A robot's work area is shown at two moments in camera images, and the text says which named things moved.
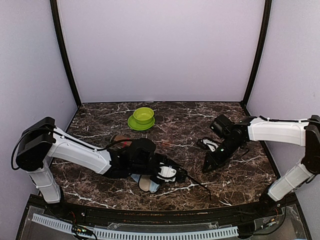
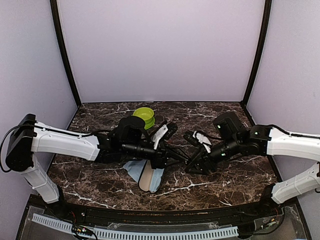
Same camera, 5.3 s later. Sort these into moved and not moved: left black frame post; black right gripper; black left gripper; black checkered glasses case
Moved: black left gripper; black right gripper
Not moved: black checkered glasses case; left black frame post
